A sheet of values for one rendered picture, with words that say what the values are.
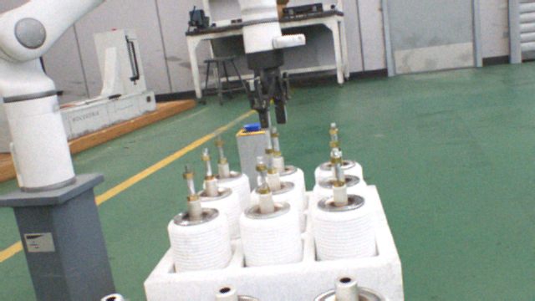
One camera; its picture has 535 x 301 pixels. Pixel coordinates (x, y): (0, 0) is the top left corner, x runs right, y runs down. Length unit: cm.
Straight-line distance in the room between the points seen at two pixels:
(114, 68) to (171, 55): 207
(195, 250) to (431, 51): 508
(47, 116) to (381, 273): 65
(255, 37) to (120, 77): 347
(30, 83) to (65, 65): 614
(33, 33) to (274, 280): 60
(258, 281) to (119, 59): 375
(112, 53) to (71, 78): 274
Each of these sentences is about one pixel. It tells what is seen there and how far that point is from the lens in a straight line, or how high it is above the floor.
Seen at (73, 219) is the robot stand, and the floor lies 24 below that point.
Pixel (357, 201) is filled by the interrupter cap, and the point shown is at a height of 25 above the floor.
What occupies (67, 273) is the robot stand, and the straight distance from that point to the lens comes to 102.
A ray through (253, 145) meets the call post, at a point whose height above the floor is 28.
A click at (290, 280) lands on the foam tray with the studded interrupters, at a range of 76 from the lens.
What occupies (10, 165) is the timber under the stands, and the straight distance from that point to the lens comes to 297.
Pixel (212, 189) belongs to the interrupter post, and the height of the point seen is 26.
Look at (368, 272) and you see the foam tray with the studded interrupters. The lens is 75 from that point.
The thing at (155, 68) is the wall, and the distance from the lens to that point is 644.
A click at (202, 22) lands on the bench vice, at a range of 535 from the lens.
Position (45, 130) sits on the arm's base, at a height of 41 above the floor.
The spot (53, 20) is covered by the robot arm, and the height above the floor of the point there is 60.
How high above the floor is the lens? 51
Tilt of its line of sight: 12 degrees down
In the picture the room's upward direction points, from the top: 8 degrees counter-clockwise
